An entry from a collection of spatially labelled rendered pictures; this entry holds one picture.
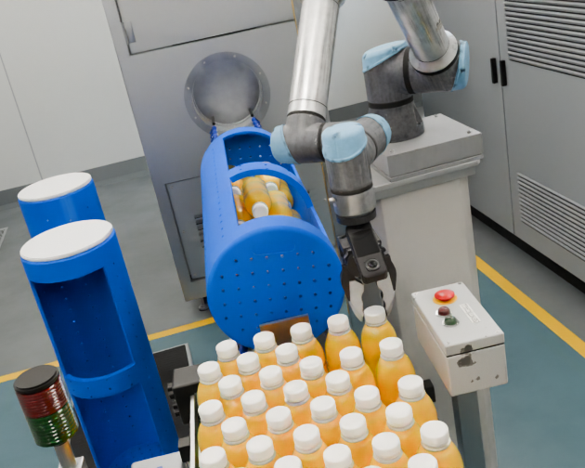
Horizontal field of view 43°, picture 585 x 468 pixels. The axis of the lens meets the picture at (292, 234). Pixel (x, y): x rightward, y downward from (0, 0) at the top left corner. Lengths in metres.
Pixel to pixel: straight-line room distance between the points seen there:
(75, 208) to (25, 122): 3.91
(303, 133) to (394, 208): 0.54
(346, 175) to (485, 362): 0.38
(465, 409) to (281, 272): 0.44
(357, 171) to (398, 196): 0.61
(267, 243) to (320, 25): 0.44
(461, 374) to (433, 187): 0.73
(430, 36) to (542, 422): 1.59
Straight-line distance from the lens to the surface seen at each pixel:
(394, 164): 1.81
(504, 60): 3.65
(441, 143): 1.85
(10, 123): 6.74
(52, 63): 6.62
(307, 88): 1.43
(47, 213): 2.85
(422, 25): 1.68
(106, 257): 2.25
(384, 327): 1.39
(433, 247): 1.95
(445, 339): 1.25
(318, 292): 1.53
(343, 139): 1.24
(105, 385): 2.38
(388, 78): 1.87
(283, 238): 1.47
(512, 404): 2.93
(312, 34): 1.48
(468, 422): 1.44
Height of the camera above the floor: 1.76
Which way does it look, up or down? 22 degrees down
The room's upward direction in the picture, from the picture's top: 12 degrees counter-clockwise
